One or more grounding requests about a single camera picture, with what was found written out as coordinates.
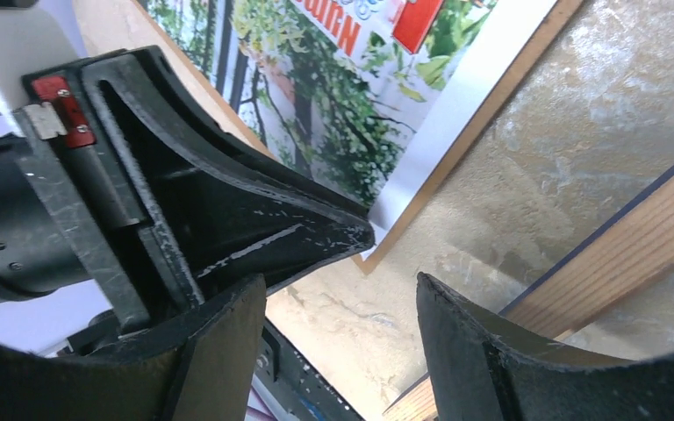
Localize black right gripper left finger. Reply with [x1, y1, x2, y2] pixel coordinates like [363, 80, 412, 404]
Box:
[0, 275, 266, 420]

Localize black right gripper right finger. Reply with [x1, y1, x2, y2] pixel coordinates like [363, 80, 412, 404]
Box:
[416, 273, 674, 420]

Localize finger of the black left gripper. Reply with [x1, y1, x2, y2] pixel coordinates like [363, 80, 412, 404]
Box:
[79, 46, 375, 296]

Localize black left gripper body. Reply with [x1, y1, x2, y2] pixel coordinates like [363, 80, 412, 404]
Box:
[0, 75, 151, 332]

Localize colourful printed photo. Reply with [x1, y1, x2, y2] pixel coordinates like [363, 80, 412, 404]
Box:
[142, 1, 555, 242]

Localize blue wooden picture frame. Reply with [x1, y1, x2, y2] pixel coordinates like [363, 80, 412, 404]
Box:
[384, 165, 674, 420]

